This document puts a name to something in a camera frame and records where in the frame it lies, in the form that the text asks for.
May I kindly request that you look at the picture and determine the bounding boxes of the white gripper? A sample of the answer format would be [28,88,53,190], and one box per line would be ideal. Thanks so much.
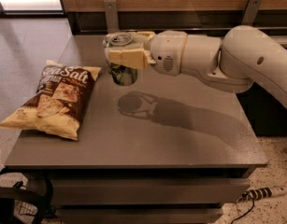
[105,31,187,76]

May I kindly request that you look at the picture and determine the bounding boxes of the grey table with drawers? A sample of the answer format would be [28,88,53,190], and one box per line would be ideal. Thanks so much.
[4,34,269,224]

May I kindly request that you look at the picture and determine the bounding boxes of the brown sea salt chip bag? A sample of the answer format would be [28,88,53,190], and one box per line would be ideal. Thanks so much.
[0,60,101,140]

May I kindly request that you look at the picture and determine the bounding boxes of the white power strip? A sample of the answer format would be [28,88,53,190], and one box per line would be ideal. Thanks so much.
[237,186,287,203]

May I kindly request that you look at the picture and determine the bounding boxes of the black power cable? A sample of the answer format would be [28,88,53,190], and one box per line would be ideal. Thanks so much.
[230,196,256,224]

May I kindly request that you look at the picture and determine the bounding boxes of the left metal bracket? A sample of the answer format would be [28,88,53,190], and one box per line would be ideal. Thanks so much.
[104,0,120,33]

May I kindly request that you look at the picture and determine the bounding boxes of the right metal bracket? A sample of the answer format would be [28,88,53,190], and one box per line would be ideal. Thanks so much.
[240,0,263,25]

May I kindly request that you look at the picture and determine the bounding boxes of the black chair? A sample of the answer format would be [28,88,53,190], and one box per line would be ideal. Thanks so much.
[0,168,53,224]

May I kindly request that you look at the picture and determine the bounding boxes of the metal bracket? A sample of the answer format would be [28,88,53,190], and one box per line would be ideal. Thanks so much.
[104,0,120,33]
[240,0,263,25]

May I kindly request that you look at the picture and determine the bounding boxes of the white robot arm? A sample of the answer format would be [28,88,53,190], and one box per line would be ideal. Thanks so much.
[104,25,287,109]

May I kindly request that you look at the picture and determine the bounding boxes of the green soda can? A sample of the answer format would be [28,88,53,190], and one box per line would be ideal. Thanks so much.
[103,32,137,86]

